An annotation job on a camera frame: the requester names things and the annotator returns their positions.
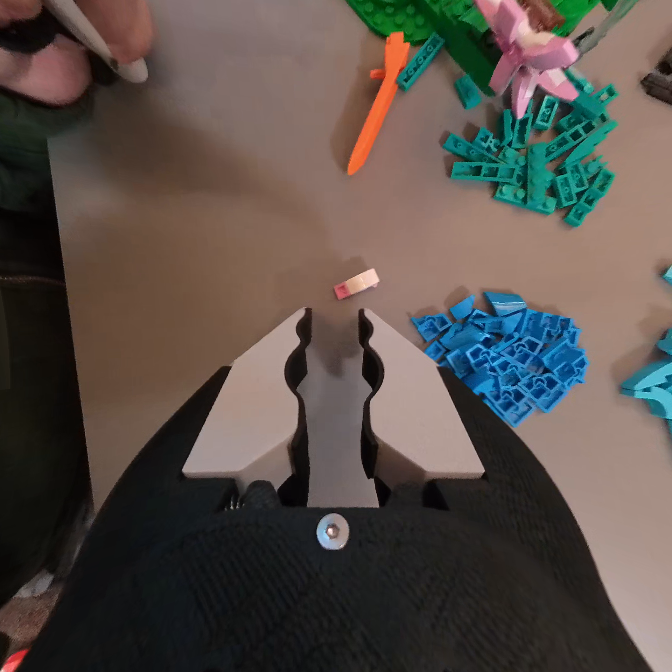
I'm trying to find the small white pink lego piece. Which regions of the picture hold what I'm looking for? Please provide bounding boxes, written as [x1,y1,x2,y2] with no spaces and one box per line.
[333,268,381,301]

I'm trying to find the person's left hand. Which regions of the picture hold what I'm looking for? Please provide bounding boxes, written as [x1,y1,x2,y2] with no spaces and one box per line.
[0,0,154,108]

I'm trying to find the person's left forearm green sleeve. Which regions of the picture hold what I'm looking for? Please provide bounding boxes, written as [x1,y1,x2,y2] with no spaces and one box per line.
[0,86,98,213]

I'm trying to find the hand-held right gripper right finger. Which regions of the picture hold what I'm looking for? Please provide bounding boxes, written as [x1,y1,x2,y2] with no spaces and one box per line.
[358,308,486,508]

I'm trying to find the pile of teal lego pieces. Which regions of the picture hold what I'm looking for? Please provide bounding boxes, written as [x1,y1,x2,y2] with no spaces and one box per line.
[440,79,621,230]

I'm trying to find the small teal lego slope brick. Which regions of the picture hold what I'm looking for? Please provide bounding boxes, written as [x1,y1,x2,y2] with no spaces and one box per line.
[454,73,482,110]

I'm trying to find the green lego plant build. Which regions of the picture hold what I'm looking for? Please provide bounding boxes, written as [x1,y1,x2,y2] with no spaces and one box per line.
[345,0,638,98]

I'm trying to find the orange lego brick separator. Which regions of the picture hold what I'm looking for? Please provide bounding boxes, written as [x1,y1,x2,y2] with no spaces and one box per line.
[346,31,411,176]

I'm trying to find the dark grey object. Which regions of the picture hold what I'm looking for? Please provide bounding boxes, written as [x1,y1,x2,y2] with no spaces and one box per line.
[639,48,672,107]

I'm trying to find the person's dark trouser legs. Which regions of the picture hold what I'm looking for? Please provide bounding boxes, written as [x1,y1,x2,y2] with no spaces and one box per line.
[0,207,98,604]

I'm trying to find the long teal lego plate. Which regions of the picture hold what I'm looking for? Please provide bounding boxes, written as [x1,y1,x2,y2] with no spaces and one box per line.
[396,33,445,93]

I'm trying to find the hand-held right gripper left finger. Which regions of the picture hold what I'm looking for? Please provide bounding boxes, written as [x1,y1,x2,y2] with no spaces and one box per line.
[181,307,313,508]

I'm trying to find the pile of light blue lego pieces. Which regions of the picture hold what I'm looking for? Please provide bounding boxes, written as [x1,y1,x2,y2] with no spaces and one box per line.
[619,264,672,436]

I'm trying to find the pink lego flower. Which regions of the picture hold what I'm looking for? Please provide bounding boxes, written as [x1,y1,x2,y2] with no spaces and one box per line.
[474,0,581,119]

